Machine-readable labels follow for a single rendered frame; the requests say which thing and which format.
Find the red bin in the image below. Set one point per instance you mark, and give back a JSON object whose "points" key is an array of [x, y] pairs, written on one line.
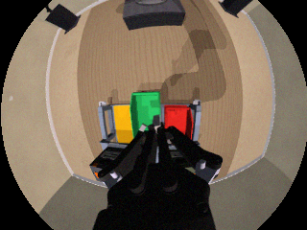
{"points": [[179, 117]]}

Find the green bin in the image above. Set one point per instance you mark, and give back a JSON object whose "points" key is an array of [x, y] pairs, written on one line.
{"points": [[142, 109]]}

